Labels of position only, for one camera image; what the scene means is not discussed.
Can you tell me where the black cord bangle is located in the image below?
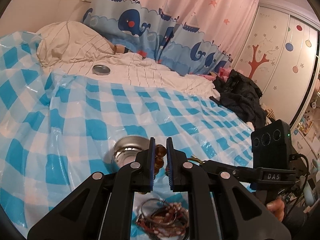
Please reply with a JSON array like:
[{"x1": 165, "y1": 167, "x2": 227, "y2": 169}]
[{"x1": 136, "y1": 198, "x2": 190, "y2": 239}]

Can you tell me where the round silver metal tin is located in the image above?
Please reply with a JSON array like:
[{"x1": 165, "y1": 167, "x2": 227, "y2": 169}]
[{"x1": 111, "y1": 135, "x2": 150, "y2": 172}]

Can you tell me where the person's right hand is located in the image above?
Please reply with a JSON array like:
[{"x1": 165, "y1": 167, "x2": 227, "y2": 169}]
[{"x1": 266, "y1": 197, "x2": 286, "y2": 222}]

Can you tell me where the black clothes pile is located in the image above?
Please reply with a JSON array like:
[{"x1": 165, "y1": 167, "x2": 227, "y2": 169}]
[{"x1": 210, "y1": 70, "x2": 267, "y2": 129}]

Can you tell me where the blue white checkered plastic sheet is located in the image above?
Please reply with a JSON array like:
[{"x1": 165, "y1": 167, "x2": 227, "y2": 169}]
[{"x1": 1, "y1": 32, "x2": 253, "y2": 236}]

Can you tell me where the pink bedding pile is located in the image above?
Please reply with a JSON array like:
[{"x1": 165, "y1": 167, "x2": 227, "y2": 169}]
[{"x1": 204, "y1": 68, "x2": 232, "y2": 82}]

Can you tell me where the white wardrobe with tree decal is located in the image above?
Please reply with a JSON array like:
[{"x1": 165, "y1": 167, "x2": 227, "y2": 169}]
[{"x1": 234, "y1": 6, "x2": 319, "y2": 126}]

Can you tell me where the silver tin lid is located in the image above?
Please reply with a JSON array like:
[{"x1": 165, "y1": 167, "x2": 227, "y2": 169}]
[{"x1": 92, "y1": 64, "x2": 111, "y2": 75}]

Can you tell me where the white grid-lined quilt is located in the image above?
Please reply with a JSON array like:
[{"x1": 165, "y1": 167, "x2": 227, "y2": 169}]
[{"x1": 37, "y1": 21, "x2": 220, "y2": 98}]

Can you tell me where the blue whale print curtain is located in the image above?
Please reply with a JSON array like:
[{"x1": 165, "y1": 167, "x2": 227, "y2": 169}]
[{"x1": 82, "y1": 0, "x2": 259, "y2": 75}]

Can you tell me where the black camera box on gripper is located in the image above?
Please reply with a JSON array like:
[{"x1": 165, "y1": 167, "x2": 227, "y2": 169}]
[{"x1": 251, "y1": 119, "x2": 292, "y2": 170}]

